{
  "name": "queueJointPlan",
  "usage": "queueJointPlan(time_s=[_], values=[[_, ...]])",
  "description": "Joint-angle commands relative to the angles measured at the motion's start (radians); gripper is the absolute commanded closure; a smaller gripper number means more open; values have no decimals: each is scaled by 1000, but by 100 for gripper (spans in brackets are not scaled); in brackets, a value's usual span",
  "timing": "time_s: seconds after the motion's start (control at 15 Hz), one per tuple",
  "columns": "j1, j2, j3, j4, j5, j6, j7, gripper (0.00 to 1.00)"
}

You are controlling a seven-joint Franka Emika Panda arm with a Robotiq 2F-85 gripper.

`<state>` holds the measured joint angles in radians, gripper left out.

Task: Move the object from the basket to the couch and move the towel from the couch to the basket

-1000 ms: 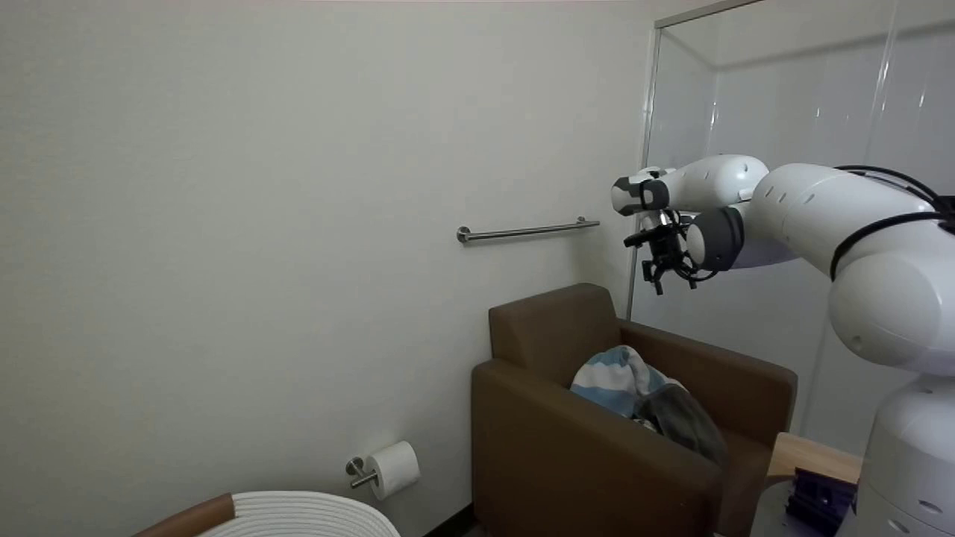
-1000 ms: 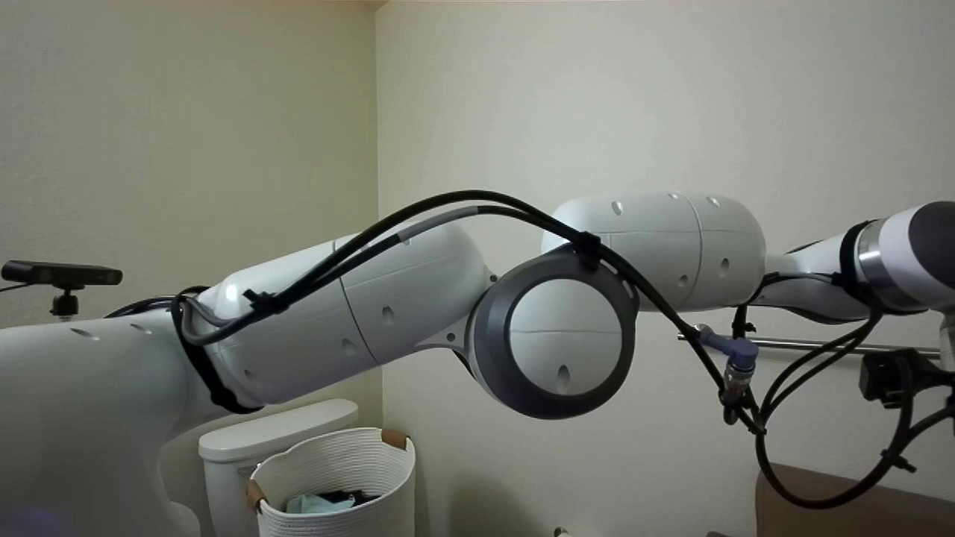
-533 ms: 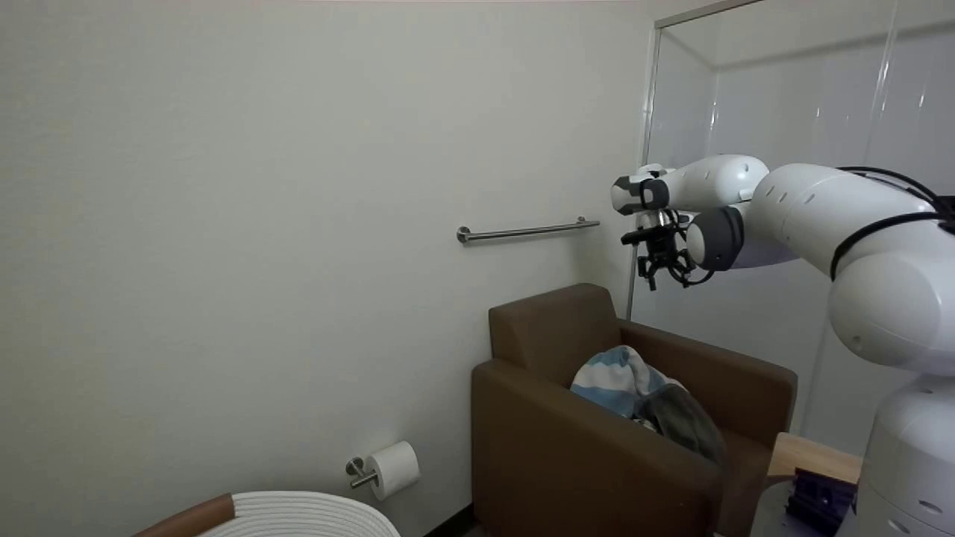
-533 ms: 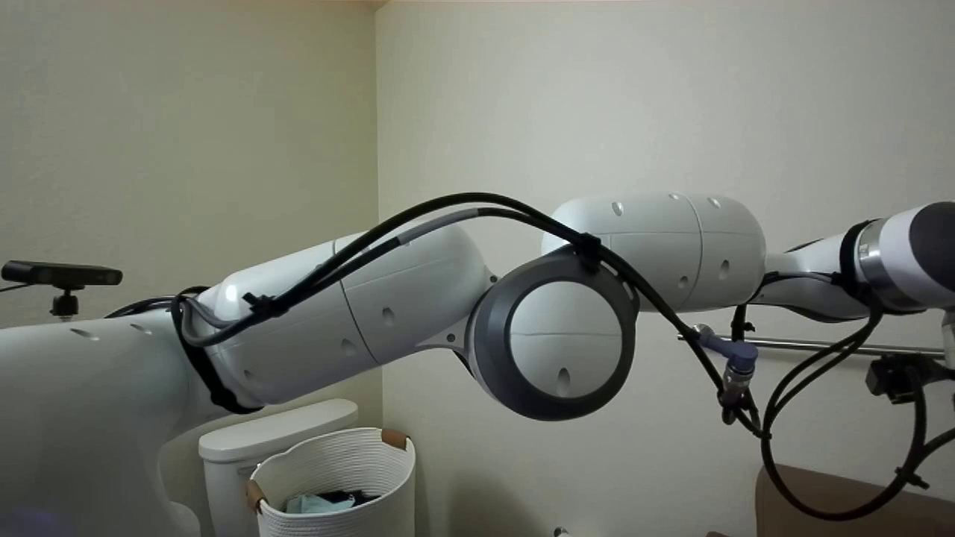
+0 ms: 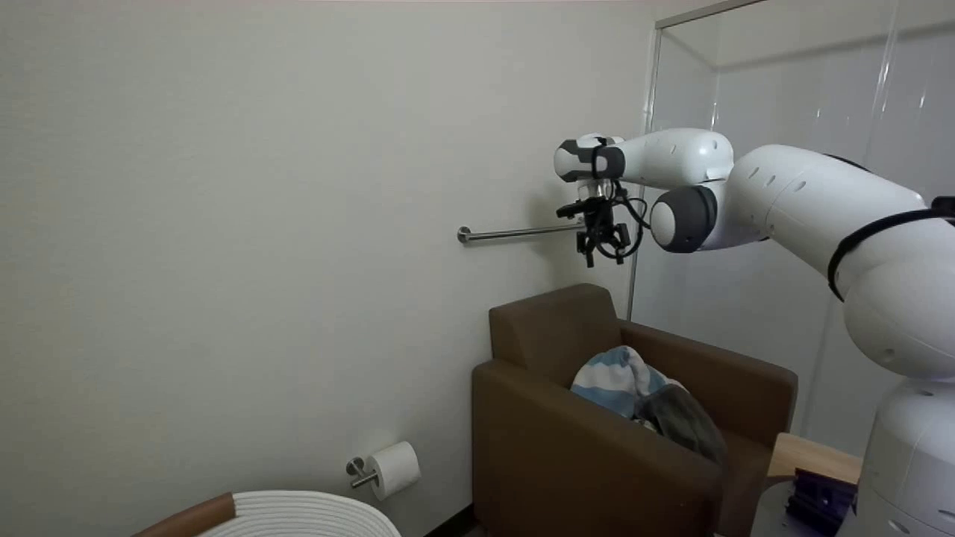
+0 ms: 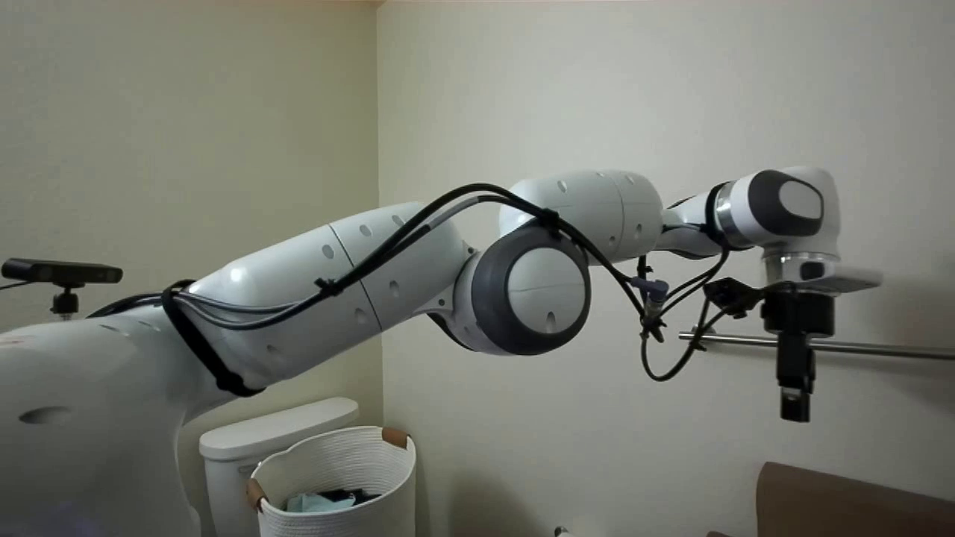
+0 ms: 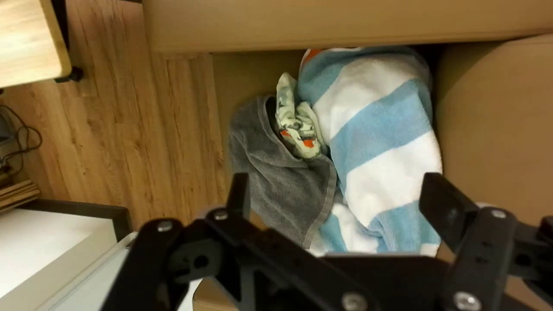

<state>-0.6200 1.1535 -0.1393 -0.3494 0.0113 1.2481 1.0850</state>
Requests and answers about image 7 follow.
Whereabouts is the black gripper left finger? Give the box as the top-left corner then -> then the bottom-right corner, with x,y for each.
102,171 -> 252,311

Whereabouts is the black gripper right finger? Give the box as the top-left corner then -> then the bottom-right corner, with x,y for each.
418,171 -> 518,311

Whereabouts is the grey cloth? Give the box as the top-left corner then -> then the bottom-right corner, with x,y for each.
228,94 -> 338,249

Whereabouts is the green patterned white cloth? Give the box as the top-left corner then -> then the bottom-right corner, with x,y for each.
273,71 -> 325,163

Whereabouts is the light wooden side table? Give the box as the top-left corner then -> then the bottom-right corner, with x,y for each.
0,0 -> 86,90

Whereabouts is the thin black floor cable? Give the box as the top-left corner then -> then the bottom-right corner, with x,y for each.
0,102 -> 45,187

